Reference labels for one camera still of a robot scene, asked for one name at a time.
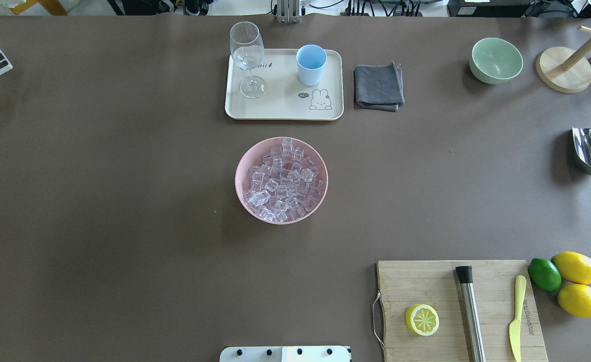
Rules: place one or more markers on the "pink bowl of ice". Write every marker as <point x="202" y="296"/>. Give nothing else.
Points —
<point x="281" y="180"/>

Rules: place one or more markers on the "light blue cup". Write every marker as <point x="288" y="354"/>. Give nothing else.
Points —
<point x="311" y="61"/>

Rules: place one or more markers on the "cream rabbit tray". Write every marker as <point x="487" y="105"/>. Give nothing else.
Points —
<point x="286" y="98"/>

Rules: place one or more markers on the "grey folded cloth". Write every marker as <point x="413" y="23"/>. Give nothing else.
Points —
<point x="379" y="87"/>

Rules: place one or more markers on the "clear wine glass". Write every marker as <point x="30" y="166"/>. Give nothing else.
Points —
<point x="247" y="50"/>

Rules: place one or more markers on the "bamboo cutting board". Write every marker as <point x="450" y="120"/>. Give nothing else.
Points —
<point x="404" y="283"/>

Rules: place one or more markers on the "half lemon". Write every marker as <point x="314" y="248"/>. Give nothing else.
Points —
<point x="422" y="319"/>

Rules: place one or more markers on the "steel muddler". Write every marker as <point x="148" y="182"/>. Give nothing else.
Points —
<point x="466" y="282"/>

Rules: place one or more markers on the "mint green bowl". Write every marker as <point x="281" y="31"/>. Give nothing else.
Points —
<point x="495" y="61"/>

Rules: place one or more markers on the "yellow plastic knife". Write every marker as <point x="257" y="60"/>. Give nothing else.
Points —
<point x="520" y="288"/>

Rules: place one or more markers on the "green lime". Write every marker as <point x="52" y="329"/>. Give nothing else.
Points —
<point x="544" y="274"/>

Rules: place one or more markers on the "upper yellow lemon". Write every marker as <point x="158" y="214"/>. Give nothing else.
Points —
<point x="573" y="267"/>

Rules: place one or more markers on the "yellow lemon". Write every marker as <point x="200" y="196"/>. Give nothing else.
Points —
<point x="573" y="267"/>
<point x="575" y="299"/>

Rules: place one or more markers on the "lower yellow lemon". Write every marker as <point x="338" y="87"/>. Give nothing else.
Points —
<point x="575" y="299"/>

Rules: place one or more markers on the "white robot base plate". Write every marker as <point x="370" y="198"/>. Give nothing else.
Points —
<point x="287" y="353"/>

